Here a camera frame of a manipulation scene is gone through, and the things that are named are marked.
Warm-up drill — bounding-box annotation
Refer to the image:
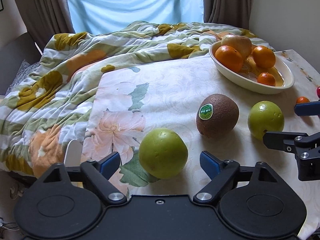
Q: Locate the framed wall picture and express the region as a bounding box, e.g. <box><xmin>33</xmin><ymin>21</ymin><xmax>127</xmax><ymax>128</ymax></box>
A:
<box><xmin>0</xmin><ymin>0</ymin><xmax>4</xmax><ymax>11</ymax></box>

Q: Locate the large green apple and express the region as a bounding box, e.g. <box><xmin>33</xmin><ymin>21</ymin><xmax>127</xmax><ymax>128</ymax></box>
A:
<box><xmin>247</xmin><ymin>101</ymin><xmax>285</xmax><ymax>140</ymax></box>

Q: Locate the light blue window cloth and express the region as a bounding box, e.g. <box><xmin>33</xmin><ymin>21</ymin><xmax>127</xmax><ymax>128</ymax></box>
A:
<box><xmin>67</xmin><ymin>0</ymin><xmax>203</xmax><ymax>35</ymax></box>

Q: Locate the right brown curtain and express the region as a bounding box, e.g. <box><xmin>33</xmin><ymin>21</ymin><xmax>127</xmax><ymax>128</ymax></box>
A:
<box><xmin>203</xmin><ymin>0</ymin><xmax>251</xmax><ymax>29</ymax></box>

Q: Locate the cream ceramic fruit bowl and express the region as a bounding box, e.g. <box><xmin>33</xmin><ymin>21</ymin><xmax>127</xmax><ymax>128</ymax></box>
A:
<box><xmin>209</xmin><ymin>42</ymin><xmax>295</xmax><ymax>94</ymax></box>

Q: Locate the grey patterned pillow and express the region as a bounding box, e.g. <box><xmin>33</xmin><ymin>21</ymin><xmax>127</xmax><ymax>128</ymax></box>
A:
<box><xmin>5</xmin><ymin>60</ymin><xmax>40</xmax><ymax>96</ymax></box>

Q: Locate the striped floral quilt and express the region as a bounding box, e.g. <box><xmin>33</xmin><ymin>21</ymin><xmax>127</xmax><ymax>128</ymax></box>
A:
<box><xmin>1</xmin><ymin>21</ymin><xmax>267</xmax><ymax>177</ymax></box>

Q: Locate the small mandarin orange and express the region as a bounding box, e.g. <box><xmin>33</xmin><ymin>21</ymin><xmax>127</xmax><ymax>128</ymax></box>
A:
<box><xmin>296</xmin><ymin>96</ymin><xmax>310</xmax><ymax>104</ymax></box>

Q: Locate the brown curtain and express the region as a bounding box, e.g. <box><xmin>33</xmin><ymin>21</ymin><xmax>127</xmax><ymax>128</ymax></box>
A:
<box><xmin>15</xmin><ymin>0</ymin><xmax>74</xmax><ymax>50</ymax></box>
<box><xmin>203</xmin><ymin>0</ymin><xmax>251</xmax><ymax>29</ymax></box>

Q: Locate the small green apple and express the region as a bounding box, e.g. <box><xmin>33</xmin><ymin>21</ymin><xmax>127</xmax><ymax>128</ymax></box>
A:
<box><xmin>138</xmin><ymin>128</ymin><xmax>188</xmax><ymax>179</ymax></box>

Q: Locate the wrinkled yellow apple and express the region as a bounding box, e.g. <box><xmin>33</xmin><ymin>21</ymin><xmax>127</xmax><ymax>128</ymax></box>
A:
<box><xmin>221</xmin><ymin>34</ymin><xmax>252</xmax><ymax>60</ymax></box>

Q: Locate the large orange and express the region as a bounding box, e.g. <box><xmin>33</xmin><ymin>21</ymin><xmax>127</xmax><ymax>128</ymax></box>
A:
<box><xmin>214</xmin><ymin>46</ymin><xmax>243</xmax><ymax>73</ymax></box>

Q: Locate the orange in bowl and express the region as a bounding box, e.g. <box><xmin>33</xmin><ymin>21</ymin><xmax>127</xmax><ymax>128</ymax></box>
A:
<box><xmin>252</xmin><ymin>46</ymin><xmax>276</xmax><ymax>69</ymax></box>

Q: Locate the brown kiwi with sticker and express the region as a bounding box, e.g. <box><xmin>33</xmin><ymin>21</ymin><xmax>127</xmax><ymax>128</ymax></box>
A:
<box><xmin>196</xmin><ymin>94</ymin><xmax>239</xmax><ymax>138</ymax></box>

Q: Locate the grey bed headboard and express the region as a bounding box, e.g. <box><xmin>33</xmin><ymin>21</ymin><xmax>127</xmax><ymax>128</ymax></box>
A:
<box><xmin>0</xmin><ymin>32</ymin><xmax>41</xmax><ymax>95</ymax></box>

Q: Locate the left brown curtain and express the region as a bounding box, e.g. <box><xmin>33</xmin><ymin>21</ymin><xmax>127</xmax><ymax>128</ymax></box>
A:
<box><xmin>15</xmin><ymin>0</ymin><xmax>74</xmax><ymax>50</ymax></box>

